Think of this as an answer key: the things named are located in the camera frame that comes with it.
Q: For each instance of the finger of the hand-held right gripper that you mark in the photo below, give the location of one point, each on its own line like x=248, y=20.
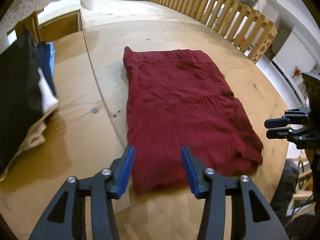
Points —
x=275, y=123
x=277, y=133

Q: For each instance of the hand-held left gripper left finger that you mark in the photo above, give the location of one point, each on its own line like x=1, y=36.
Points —
x=126, y=172

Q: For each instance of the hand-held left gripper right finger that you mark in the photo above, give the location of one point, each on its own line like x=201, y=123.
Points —
x=190, y=172

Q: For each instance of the dark red garment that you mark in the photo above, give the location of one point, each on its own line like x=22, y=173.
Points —
x=180, y=105

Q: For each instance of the wooden stool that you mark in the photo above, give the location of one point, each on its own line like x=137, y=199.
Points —
x=303, y=180

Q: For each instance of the beige folded garment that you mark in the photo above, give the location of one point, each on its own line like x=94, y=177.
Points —
x=32, y=135

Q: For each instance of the white folded garment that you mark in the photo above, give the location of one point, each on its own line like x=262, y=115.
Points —
x=47, y=92

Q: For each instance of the wooden slatted railing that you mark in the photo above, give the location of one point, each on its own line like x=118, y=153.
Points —
x=225, y=12

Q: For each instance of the black folded garment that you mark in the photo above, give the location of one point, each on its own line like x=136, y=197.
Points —
x=17, y=92

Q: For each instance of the blue folded garment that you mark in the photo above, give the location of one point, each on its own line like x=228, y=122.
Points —
x=47, y=60

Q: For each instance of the wooden tea table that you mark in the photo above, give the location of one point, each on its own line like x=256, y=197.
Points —
x=31, y=26

